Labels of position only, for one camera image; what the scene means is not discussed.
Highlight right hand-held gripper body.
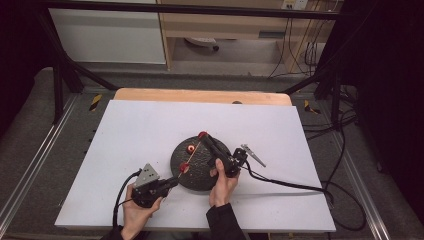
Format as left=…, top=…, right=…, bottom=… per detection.
left=207, top=143, right=268, bottom=179

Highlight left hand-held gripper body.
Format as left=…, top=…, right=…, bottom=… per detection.
left=130, top=162, right=170, bottom=209

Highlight thin bamboo skewer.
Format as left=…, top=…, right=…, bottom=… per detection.
left=177, top=141, right=202, bottom=179

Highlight black round textured plate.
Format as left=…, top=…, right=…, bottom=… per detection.
left=169, top=135, right=234, bottom=192

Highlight person's left hand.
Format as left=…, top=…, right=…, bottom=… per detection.
left=121, top=193, right=165, bottom=240

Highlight person's right hand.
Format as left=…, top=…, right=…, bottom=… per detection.
left=208, top=158, right=241, bottom=209

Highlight wooden table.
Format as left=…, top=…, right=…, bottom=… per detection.
left=113, top=87, right=293, bottom=107

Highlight white table board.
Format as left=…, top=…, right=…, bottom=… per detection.
left=54, top=99, right=337, bottom=233

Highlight yellow black floor tape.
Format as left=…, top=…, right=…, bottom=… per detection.
left=303, top=99, right=322, bottom=116
left=88, top=93, right=103, bottom=113

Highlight grey chair base with castor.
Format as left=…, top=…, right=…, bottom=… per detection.
left=183, top=36, right=221, bottom=52

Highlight light wooden desk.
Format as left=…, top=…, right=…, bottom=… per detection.
left=155, top=0, right=338, bottom=73

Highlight white cabinet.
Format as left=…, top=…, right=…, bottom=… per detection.
left=48, top=0, right=167, bottom=65

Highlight left hand-held gripper black cable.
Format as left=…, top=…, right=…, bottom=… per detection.
left=112, top=168, right=143, bottom=232

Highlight hand-held gripper black cable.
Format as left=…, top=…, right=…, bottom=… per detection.
left=242, top=162, right=367, bottom=232
left=112, top=168, right=143, bottom=232

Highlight right hand-held gripper black cable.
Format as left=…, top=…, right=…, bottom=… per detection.
left=242, top=162, right=367, bottom=232

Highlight bundle of black floor cables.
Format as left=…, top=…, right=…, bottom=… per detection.
left=301, top=84, right=359, bottom=142

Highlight aluminium floor rail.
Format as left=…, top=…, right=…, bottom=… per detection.
left=0, top=93, right=83, bottom=221
left=328, top=131, right=393, bottom=240

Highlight hanging cables under desk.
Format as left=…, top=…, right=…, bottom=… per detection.
left=266, top=9, right=338, bottom=80

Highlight black metal frame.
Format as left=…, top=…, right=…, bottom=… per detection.
left=31, top=0, right=378, bottom=126

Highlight white wall socket strip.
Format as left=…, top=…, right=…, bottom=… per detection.
left=280, top=0, right=309, bottom=11

